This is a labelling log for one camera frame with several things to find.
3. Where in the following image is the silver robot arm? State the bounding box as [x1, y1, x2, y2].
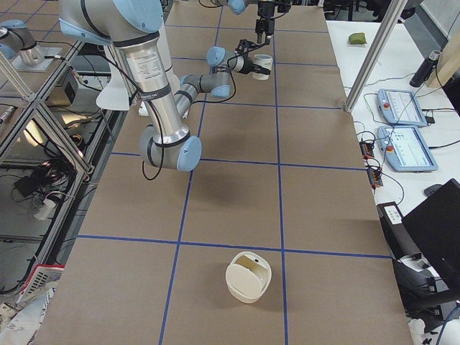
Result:
[59, 1, 277, 172]
[199, 0, 293, 45]

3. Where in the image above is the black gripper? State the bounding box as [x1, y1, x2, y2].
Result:
[235, 37, 270, 75]
[255, 0, 290, 45]

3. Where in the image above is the white mug grey inside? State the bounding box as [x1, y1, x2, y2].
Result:
[252, 54, 273, 81]

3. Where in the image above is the second robot arm behind glass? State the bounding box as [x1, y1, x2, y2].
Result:
[1, 19, 45, 66]

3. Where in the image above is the lower teach pendant tablet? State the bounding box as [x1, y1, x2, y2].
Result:
[376, 125, 438, 173]

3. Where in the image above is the cream round bowl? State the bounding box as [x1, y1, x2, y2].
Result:
[225, 252, 272, 304]

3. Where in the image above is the upper orange usb hub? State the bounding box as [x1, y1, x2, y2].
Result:
[359, 141, 374, 159]

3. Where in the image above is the upper teach pendant tablet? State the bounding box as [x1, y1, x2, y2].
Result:
[377, 89, 428, 127]

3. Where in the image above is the aluminium frame post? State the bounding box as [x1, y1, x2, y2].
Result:
[344, 0, 408, 113]

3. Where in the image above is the green cloth pouch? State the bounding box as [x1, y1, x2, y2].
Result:
[348, 32, 367, 45]

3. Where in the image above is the black laptop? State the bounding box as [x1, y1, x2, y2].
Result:
[402, 178, 459, 288]

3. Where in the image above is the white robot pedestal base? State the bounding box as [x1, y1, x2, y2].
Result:
[88, 1, 179, 119]

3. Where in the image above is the lower orange usb hub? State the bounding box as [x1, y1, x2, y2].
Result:
[367, 166, 383, 189]

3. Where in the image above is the teach pendant tablet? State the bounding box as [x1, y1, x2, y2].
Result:
[376, 125, 438, 173]
[377, 89, 428, 127]

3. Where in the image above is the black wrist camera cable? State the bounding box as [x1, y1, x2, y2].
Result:
[103, 46, 249, 180]

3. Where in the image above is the white plastic basket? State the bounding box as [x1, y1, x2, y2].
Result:
[16, 264, 65, 305]

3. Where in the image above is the orange usb hub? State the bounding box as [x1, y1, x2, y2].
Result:
[367, 166, 383, 189]
[359, 141, 374, 159]

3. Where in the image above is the black water bottle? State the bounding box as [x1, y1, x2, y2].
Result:
[409, 50, 441, 88]

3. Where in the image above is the black power adapter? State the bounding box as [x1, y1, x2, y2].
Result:
[14, 176, 37, 197]

